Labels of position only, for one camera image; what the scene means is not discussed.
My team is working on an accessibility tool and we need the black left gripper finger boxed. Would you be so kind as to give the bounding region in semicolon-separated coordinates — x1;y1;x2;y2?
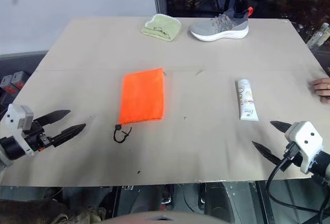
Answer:
50;123;87;149
33;109;72;128

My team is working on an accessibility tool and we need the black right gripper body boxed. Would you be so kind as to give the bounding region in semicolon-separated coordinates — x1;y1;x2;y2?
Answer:
279;141;302;172

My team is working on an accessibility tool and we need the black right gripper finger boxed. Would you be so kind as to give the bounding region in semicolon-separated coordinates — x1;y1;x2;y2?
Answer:
270;120;293;133
252;141;282;165

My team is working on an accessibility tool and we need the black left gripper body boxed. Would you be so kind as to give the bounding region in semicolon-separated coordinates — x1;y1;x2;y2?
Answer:
23;121;53;152

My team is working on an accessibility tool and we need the person's bare hand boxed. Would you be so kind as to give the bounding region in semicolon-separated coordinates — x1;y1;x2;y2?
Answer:
307;77;330;103

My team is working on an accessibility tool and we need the white Dove cream tube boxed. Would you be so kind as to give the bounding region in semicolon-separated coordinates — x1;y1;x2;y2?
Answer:
235;78;259;121

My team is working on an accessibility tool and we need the grey battery with red label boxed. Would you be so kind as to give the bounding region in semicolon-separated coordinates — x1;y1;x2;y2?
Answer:
0;74;13;94
9;71;28;91

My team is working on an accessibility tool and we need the clear plastic bottle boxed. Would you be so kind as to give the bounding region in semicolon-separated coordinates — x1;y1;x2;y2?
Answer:
316;22;330;47
306;31;322;50

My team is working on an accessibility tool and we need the grey knit sneaker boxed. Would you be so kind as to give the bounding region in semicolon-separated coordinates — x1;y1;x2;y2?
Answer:
190;6;254;42

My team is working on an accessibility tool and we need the green folded towel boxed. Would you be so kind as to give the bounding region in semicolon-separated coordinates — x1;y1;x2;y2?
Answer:
141;13;181;42

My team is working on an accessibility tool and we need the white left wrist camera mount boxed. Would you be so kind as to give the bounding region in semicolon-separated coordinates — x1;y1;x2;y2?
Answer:
4;103;36;156

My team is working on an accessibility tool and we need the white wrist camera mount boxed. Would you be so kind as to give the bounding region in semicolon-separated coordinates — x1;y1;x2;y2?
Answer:
4;103;36;156
284;121;324;175

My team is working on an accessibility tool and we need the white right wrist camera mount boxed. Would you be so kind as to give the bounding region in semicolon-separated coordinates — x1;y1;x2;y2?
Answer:
284;121;324;175

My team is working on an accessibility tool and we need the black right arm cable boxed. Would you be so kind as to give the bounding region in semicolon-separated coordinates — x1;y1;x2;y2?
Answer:
266;141;330;224

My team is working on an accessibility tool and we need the orange drawstring pouch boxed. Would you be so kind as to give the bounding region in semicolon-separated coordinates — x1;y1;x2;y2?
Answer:
113;67;166;143

